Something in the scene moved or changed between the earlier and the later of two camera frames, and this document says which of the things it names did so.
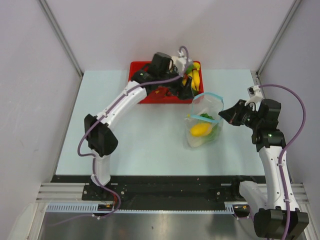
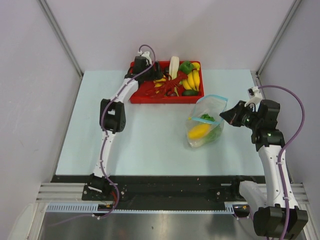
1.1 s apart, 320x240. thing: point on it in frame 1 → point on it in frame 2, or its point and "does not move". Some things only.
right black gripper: (232, 115) does not move
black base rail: (162, 192) does not move
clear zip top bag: (204, 124) does not move
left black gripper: (187, 93) → (156, 74)
